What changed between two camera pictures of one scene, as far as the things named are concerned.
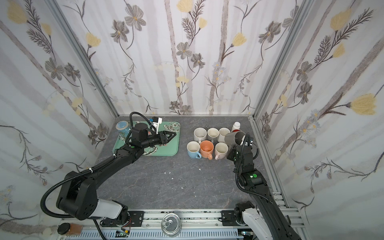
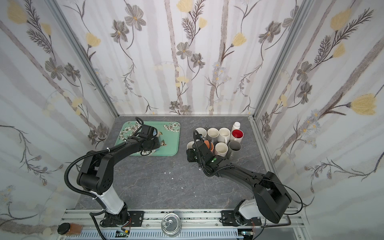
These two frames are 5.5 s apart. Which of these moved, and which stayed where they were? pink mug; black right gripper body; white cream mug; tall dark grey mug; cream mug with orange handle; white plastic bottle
Moved: tall dark grey mug; black right gripper body
Stayed: cream mug with orange handle; white plastic bottle; white cream mug; pink mug
